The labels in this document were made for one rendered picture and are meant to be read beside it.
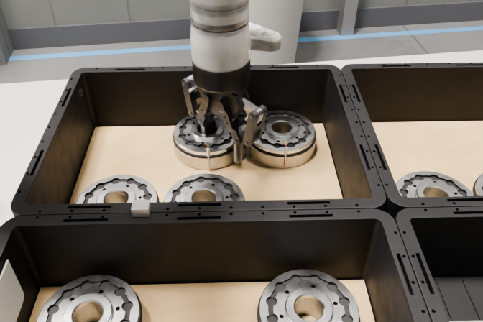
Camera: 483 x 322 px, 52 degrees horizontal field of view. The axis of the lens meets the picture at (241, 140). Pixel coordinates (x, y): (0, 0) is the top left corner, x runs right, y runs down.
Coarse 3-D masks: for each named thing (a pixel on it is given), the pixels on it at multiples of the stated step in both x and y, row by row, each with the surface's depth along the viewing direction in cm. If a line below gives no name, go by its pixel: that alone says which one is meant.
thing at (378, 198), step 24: (96, 72) 73; (120, 72) 73; (144, 72) 73; (168, 72) 73; (192, 72) 73; (264, 72) 74; (288, 72) 74; (312, 72) 74; (336, 72) 73; (72, 96) 68; (48, 144) 60; (360, 144) 60; (24, 192) 53; (384, 192) 53
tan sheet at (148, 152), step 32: (96, 128) 79; (128, 128) 79; (160, 128) 79; (320, 128) 79; (96, 160) 73; (128, 160) 73; (160, 160) 73; (320, 160) 73; (160, 192) 67; (256, 192) 67; (288, 192) 67; (320, 192) 67
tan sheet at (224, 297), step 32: (160, 288) 55; (192, 288) 55; (224, 288) 55; (256, 288) 55; (352, 288) 55; (32, 320) 52; (160, 320) 52; (192, 320) 52; (224, 320) 52; (256, 320) 52
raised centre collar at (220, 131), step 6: (216, 120) 74; (192, 126) 73; (198, 126) 73; (216, 126) 73; (222, 126) 73; (192, 132) 72; (198, 132) 72; (216, 132) 72; (222, 132) 72; (198, 138) 71; (204, 138) 71; (210, 138) 71; (216, 138) 71
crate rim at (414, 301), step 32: (32, 224) 50; (64, 224) 50; (96, 224) 50; (128, 224) 50; (160, 224) 50; (192, 224) 50; (224, 224) 50; (256, 224) 50; (384, 224) 50; (0, 256) 47; (416, 288) 44; (416, 320) 41
